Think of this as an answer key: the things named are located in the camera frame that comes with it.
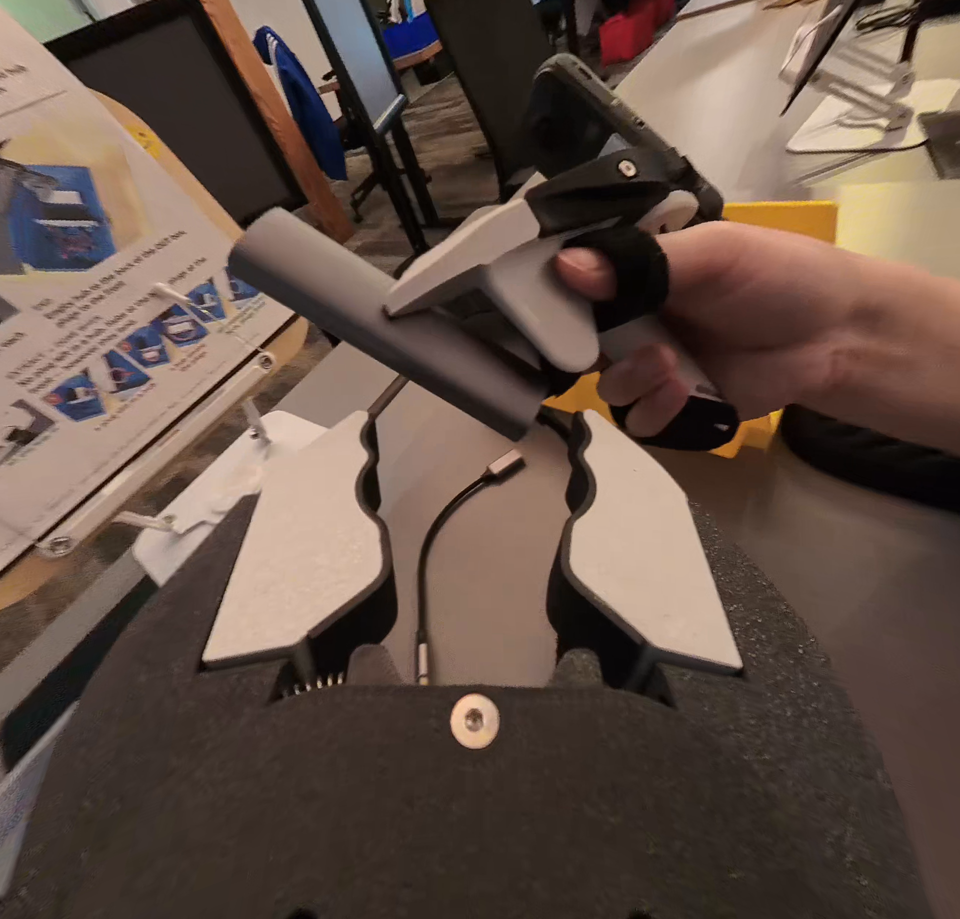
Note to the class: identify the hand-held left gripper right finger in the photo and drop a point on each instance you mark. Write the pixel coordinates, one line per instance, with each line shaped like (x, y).
(645, 559)

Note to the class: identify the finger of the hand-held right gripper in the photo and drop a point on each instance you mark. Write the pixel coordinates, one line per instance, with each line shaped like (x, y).
(502, 334)
(465, 259)

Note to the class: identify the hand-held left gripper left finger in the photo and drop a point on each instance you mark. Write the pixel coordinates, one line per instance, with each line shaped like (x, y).
(300, 559)

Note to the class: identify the grey slim USB hub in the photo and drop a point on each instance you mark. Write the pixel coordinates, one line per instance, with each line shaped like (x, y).
(337, 304)

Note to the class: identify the yellow plastic bin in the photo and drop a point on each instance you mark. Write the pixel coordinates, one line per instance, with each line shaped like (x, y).
(787, 218)

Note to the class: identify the person's right hand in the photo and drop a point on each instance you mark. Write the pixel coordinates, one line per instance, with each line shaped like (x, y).
(765, 311)

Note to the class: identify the red plastic crate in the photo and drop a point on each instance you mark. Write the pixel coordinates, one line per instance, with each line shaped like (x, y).
(626, 38)
(660, 0)

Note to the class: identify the white rounded board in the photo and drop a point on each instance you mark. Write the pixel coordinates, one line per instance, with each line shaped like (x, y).
(225, 484)

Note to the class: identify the blue jacket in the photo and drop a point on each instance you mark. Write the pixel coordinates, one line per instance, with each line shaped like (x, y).
(307, 109)

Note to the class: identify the screen on black stand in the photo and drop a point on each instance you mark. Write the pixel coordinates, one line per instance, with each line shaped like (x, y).
(360, 49)

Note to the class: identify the black mesh wrist rest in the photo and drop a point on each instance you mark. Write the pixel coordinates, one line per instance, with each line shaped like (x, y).
(885, 469)

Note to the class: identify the black framed screen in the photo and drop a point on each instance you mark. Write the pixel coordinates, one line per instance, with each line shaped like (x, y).
(172, 101)

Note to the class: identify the black metal plate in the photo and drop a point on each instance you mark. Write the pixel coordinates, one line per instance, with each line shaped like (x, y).
(943, 143)

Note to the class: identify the printed instruction poster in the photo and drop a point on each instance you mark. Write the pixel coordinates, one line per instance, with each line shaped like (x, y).
(75, 296)

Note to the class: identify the wooden support post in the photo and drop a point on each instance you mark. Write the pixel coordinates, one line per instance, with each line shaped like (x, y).
(255, 94)

